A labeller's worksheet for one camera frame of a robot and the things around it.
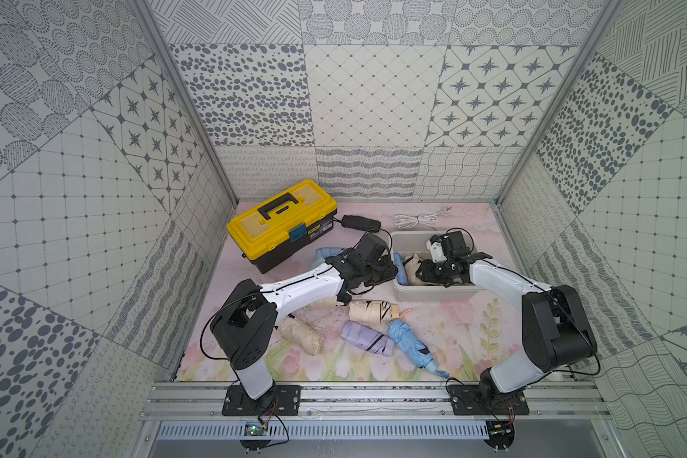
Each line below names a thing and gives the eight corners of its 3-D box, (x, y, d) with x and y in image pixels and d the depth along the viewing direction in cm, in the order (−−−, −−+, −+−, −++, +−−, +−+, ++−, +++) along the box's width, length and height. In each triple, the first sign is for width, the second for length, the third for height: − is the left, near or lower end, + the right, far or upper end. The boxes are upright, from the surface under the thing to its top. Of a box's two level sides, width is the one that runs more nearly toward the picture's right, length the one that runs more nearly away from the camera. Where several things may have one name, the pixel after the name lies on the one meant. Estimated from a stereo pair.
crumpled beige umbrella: (278, 333, 88) (274, 327, 84) (290, 318, 91) (287, 311, 87) (316, 359, 83) (314, 354, 79) (327, 341, 86) (326, 336, 82)
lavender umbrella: (339, 338, 86) (338, 334, 83) (347, 321, 90) (346, 317, 87) (389, 361, 82) (391, 357, 79) (395, 342, 85) (397, 338, 83)
